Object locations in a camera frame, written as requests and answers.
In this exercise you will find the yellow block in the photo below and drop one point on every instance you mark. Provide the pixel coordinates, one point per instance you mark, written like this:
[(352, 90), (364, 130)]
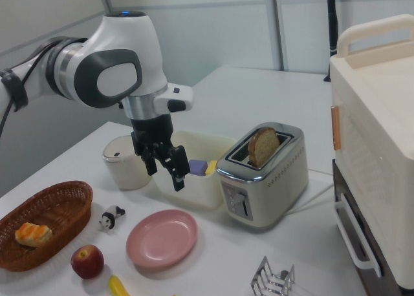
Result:
[(211, 166)]

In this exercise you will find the cream and chrome toaster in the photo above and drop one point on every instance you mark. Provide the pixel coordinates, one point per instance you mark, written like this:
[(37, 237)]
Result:
[(278, 183)]

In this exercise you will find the cream lidded canister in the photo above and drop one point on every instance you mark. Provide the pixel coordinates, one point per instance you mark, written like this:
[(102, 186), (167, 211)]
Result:
[(124, 166)]

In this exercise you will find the black pole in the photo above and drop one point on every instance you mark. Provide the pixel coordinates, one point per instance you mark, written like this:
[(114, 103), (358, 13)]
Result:
[(331, 27)]

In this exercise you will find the orange glazed pastry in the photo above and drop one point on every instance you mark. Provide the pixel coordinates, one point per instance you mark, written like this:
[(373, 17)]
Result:
[(32, 234)]

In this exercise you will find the brown bread slice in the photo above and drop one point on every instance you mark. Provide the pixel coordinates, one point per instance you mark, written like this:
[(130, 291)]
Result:
[(263, 145)]

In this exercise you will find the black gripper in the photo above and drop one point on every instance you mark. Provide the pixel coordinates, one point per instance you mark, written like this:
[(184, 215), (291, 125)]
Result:
[(152, 129)]

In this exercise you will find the cream toaster oven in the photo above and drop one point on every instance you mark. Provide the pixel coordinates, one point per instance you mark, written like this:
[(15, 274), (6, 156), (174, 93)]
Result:
[(375, 141)]

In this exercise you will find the white plastic bin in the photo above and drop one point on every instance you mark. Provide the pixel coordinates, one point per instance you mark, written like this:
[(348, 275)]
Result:
[(197, 189)]

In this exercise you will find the silver toaster lever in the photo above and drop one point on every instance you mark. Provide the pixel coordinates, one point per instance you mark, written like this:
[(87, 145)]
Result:
[(238, 199)]

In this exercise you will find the red apple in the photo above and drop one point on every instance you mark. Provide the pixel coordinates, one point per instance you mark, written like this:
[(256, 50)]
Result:
[(87, 262)]

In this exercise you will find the silver toast rack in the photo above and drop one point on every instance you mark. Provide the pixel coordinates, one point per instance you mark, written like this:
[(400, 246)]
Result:
[(271, 281)]

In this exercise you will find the pink plate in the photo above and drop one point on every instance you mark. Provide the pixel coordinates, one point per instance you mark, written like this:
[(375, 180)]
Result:
[(161, 239)]

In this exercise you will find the yellow banana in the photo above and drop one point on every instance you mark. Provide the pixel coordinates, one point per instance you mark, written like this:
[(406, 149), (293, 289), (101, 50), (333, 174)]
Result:
[(117, 288)]

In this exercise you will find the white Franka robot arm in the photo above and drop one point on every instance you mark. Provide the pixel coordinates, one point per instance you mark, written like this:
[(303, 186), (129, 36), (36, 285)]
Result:
[(126, 47)]

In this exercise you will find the panda figurine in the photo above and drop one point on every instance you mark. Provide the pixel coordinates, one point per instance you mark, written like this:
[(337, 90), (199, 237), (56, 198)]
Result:
[(111, 216)]

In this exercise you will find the brown wicker basket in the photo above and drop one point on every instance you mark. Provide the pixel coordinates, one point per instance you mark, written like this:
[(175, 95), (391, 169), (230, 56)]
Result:
[(61, 212)]

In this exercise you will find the purple block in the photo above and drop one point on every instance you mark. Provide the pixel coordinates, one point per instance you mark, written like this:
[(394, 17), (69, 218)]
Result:
[(197, 167)]

